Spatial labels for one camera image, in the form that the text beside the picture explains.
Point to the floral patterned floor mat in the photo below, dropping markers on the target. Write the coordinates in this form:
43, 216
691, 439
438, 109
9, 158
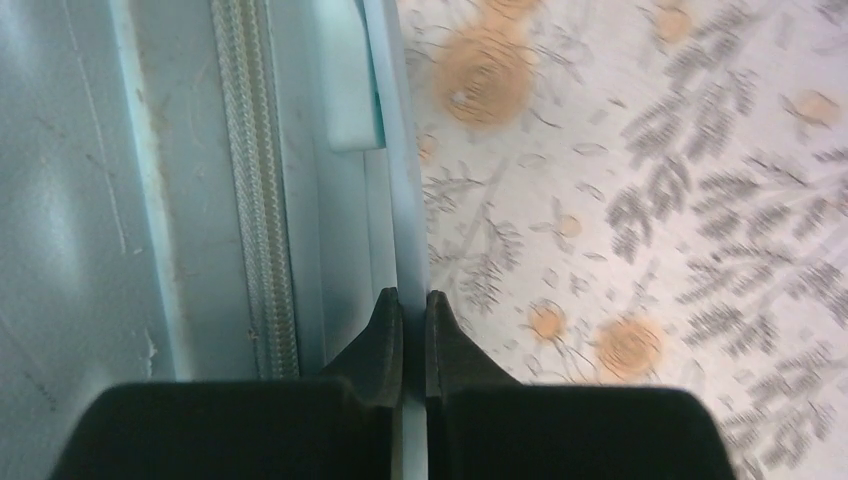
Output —
648, 193

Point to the light blue ribbed suitcase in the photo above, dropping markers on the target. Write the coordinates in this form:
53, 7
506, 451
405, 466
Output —
199, 191

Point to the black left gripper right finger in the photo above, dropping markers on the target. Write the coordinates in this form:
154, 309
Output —
484, 424

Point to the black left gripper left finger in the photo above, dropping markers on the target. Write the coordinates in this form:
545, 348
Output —
340, 423

